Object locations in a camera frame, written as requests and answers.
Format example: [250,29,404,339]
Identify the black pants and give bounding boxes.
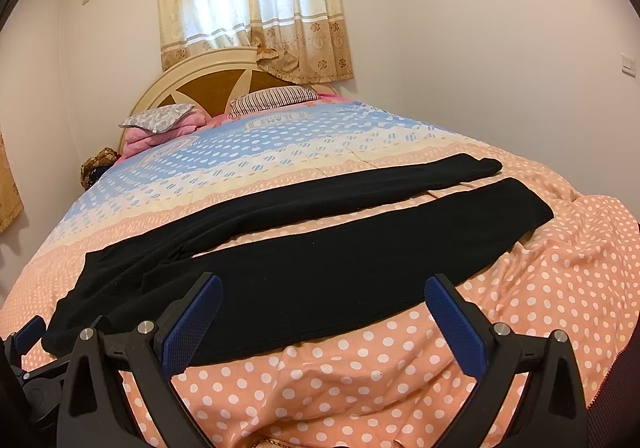
[41,153,553,366]

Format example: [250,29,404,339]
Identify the beige side curtain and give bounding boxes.
[0,137,23,232]

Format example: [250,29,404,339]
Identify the polka dot bed cover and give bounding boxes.
[1,101,639,447]

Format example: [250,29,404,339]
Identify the brown bag beside bed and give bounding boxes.
[80,147,120,191]

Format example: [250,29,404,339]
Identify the pink folded blanket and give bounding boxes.
[120,109,207,159]

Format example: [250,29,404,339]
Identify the grey patterned pillow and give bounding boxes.
[119,104,194,134]

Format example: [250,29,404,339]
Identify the cream wooden headboard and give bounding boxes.
[117,46,342,149]

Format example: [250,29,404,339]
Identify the striped pillow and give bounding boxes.
[227,85,320,119]

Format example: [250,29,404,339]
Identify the white wall switch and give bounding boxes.
[620,54,637,78]

